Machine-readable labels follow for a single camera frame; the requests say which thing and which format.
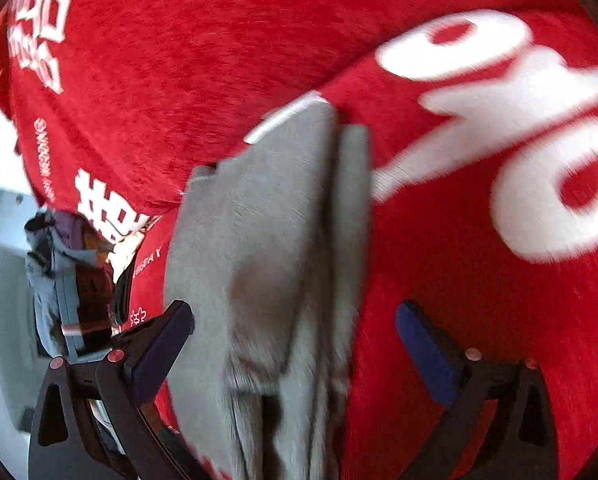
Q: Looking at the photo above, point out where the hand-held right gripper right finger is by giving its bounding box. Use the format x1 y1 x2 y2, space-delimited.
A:
395 301 560 480

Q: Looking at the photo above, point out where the floral patterned fabric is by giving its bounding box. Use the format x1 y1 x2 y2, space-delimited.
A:
106 227 154 281

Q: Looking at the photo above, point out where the red printed blanket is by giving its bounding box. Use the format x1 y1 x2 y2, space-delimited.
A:
0 0 598 480

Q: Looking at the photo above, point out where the small grey garment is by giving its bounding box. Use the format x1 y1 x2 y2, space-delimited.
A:
163 101 372 480

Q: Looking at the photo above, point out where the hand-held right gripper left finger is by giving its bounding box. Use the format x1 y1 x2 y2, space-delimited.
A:
28 300 196 480

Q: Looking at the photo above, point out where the blue-grey denim cloth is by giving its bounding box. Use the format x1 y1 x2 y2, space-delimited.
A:
24 212 82 357

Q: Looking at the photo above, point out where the dark patterned cloth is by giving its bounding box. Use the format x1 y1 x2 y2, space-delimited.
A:
74 260 119 343

